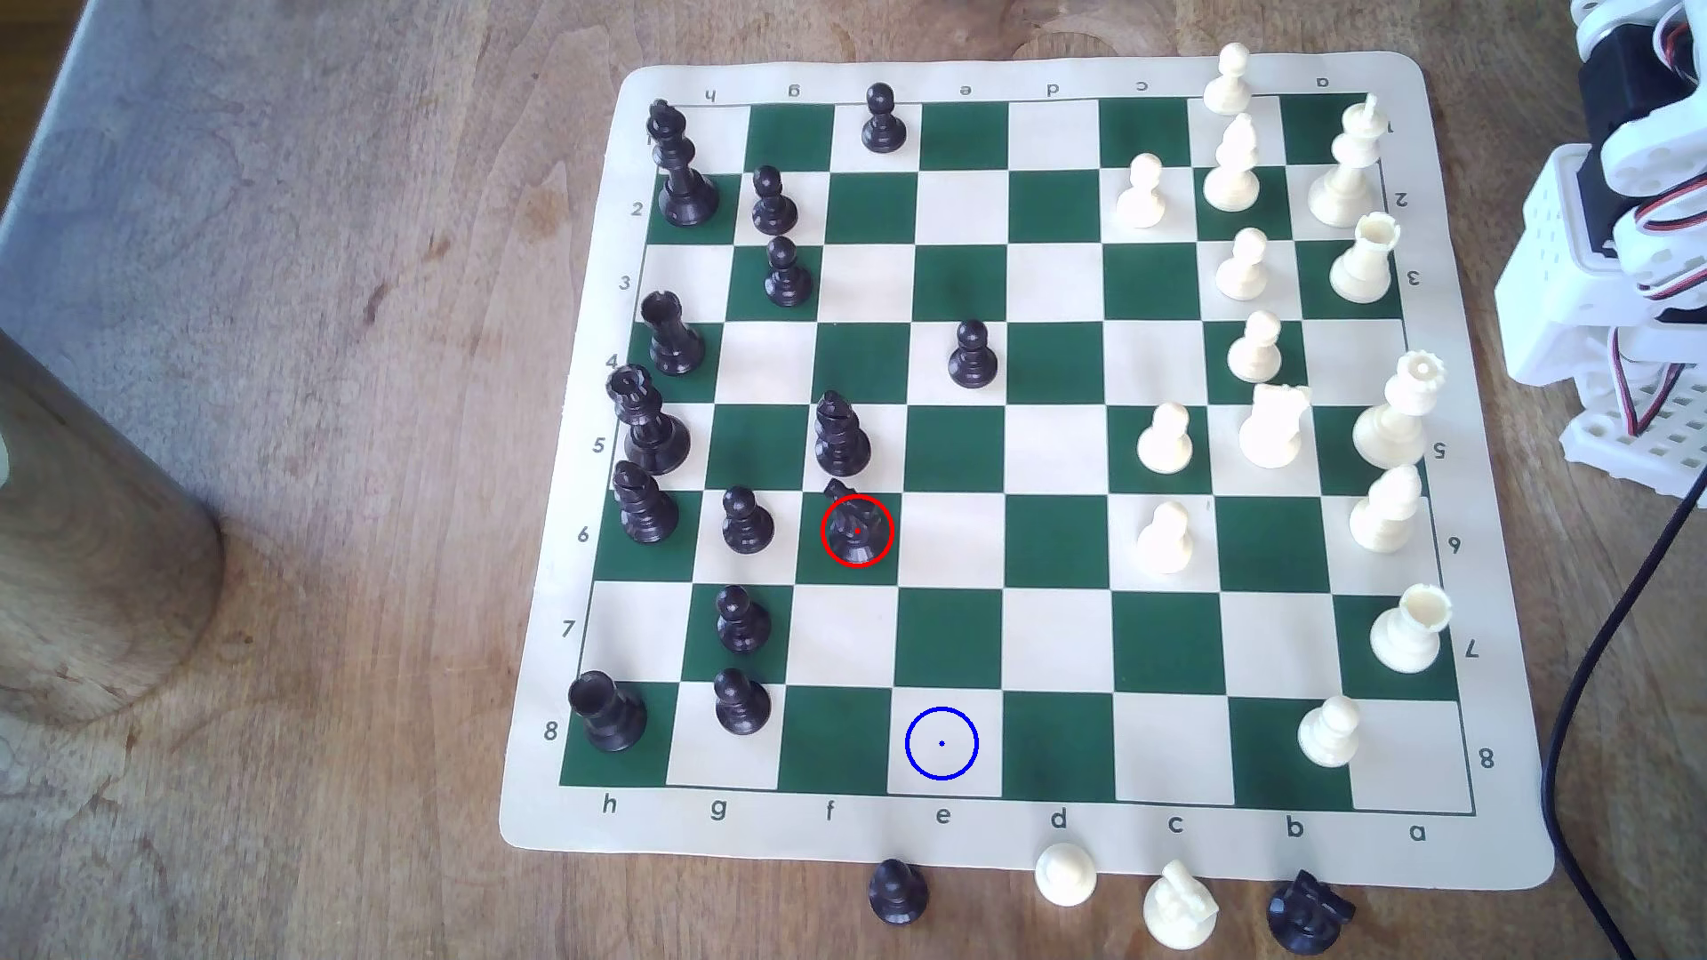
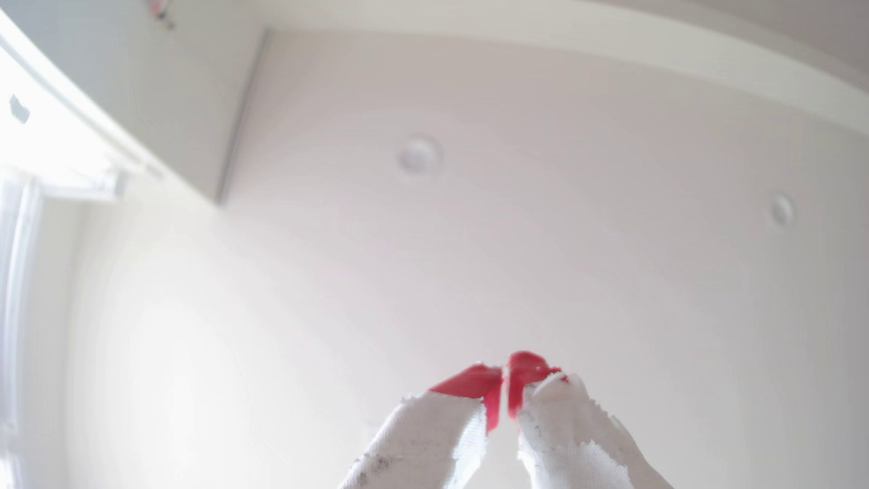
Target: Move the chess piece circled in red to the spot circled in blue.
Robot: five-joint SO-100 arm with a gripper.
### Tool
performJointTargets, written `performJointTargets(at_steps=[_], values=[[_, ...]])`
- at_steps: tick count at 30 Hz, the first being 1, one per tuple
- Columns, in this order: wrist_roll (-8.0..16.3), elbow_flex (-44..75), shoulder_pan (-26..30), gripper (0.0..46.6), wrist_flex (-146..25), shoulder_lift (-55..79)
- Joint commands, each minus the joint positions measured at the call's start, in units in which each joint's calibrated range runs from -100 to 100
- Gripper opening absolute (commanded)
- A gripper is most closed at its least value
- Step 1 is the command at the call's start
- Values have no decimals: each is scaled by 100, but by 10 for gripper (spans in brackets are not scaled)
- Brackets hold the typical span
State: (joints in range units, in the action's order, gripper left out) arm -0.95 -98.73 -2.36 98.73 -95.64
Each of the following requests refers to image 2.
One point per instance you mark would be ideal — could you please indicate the white window curtain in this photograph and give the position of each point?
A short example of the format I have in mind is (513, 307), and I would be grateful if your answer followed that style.
(13, 305)

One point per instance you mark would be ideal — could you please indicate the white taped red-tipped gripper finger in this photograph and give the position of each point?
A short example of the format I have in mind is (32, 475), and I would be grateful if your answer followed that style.
(434, 434)
(570, 434)

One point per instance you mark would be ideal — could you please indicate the white curtain rail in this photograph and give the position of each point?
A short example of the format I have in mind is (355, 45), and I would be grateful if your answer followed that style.
(81, 173)

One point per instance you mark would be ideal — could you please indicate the round white ceiling light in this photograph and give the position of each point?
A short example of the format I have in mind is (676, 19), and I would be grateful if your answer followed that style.
(781, 210)
(419, 156)

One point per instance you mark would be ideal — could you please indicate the small red ceiling fixture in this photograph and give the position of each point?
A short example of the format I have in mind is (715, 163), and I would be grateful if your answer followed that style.
(161, 10)

